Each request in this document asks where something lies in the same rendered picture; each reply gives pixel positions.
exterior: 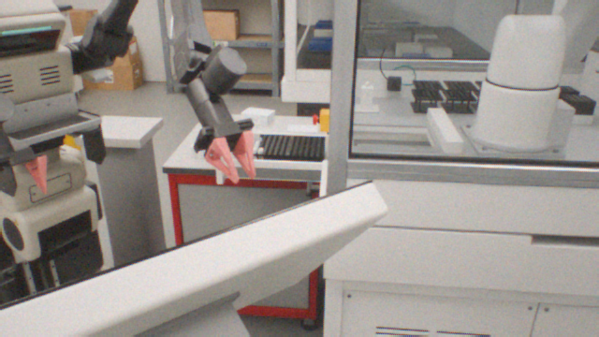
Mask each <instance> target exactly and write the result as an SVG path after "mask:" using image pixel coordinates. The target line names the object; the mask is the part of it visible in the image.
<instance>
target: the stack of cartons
mask: <svg viewBox="0 0 599 337"><path fill-rule="evenodd" d="M95 12H96V13H98V12H97V9H92V8H73V9H70V10H69V11H68V14H69V19H70V21H71V24H72V30H73V35H74V37H81V36H83V35H84V31H85V27H86V26H85V25H86V23H87V22H88V21H89V20H90V19H92V17H93V15H94V13H95ZM106 70H107V72H108V74H109V75H110V80H109V81H104V82H100V83H96V84H94V83H92V82H90V81H87V80H85V79H83V78H81V79H82V84H83V88H82V89H108V90H124V91H135V90H136V89H138V88H139V87H140V86H141V84H143V81H142V64H141V60H140V59H139V50H138V44H137V39H136V36H132V38H131V40H130V44H129V48H128V51H127V53H126V55H125V57H124V58H120V57H117V58H116V61H115V64H114V65H113V66H111V67H107V68H106Z"/></svg>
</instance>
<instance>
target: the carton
mask: <svg viewBox="0 0 599 337"><path fill-rule="evenodd" d="M202 11H203V16H204V21H205V24H206V28H207V31H208V33H209V35H210V37H211V39H212V40H237V39H238V38H239V37H240V36H241V14H240V10H239V9H202Z"/></svg>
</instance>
